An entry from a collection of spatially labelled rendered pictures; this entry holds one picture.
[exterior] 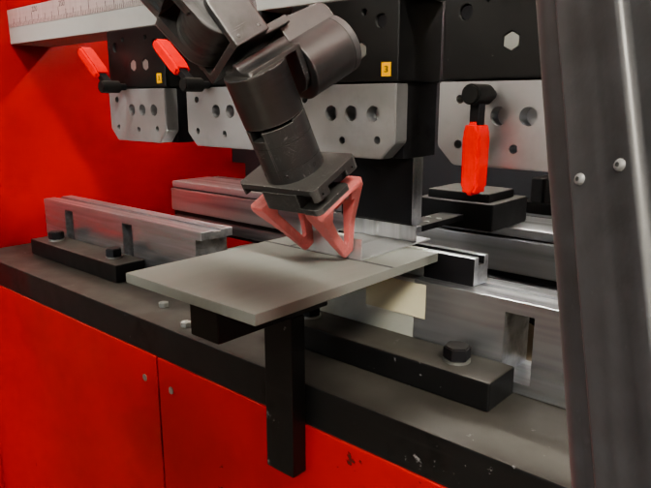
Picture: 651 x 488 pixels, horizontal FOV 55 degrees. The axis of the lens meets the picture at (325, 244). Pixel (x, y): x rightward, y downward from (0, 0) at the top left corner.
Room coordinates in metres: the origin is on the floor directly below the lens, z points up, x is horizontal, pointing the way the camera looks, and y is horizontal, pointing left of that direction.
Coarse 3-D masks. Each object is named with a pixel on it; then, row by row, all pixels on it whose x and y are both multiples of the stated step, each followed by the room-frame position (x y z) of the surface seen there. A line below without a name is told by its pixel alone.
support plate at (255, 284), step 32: (224, 256) 0.63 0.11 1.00; (256, 256) 0.63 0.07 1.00; (288, 256) 0.63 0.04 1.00; (320, 256) 0.63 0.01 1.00; (384, 256) 0.63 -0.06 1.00; (416, 256) 0.63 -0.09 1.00; (160, 288) 0.53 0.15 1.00; (192, 288) 0.52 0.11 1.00; (224, 288) 0.52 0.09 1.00; (256, 288) 0.52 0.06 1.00; (288, 288) 0.52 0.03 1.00; (320, 288) 0.52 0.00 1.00; (352, 288) 0.54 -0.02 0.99; (256, 320) 0.45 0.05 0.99
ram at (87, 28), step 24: (24, 0) 1.20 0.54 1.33; (48, 0) 1.14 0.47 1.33; (264, 0) 0.78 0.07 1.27; (288, 0) 0.76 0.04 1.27; (312, 0) 0.73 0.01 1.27; (336, 0) 0.71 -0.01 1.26; (48, 24) 1.14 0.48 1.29; (72, 24) 1.09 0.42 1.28; (96, 24) 1.04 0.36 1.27; (120, 24) 0.99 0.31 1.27; (144, 24) 0.95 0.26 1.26
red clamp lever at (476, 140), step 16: (464, 96) 0.56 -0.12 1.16; (480, 96) 0.55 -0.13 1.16; (480, 112) 0.56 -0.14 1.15; (480, 128) 0.56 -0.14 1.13; (464, 144) 0.56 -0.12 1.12; (480, 144) 0.55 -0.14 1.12; (464, 160) 0.56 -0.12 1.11; (480, 160) 0.55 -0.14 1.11; (464, 176) 0.56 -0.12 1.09; (480, 176) 0.56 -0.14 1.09; (464, 192) 0.56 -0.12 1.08
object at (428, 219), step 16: (432, 192) 0.89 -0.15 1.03; (448, 192) 0.88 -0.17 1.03; (480, 192) 0.86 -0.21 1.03; (496, 192) 0.86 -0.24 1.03; (512, 192) 0.89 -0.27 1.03; (432, 208) 0.88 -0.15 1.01; (448, 208) 0.86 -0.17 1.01; (464, 208) 0.85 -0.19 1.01; (480, 208) 0.83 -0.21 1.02; (496, 208) 0.83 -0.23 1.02; (512, 208) 0.87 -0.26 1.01; (432, 224) 0.79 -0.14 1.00; (448, 224) 0.82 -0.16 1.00; (464, 224) 0.85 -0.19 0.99; (480, 224) 0.83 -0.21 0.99; (496, 224) 0.83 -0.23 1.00; (512, 224) 0.87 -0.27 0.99
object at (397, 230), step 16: (368, 160) 0.72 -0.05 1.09; (384, 160) 0.70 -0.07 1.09; (400, 160) 0.69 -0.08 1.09; (416, 160) 0.68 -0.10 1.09; (368, 176) 0.72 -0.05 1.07; (384, 176) 0.70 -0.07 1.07; (400, 176) 0.69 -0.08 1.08; (416, 176) 0.68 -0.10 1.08; (368, 192) 0.72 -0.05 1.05; (384, 192) 0.70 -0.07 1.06; (400, 192) 0.69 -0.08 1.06; (416, 192) 0.68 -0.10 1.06; (368, 208) 0.72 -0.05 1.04; (384, 208) 0.70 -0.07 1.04; (400, 208) 0.69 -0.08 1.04; (416, 208) 0.68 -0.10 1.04; (368, 224) 0.73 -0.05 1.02; (384, 224) 0.71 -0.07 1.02; (400, 224) 0.69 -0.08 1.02; (416, 224) 0.69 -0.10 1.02; (416, 240) 0.69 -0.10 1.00
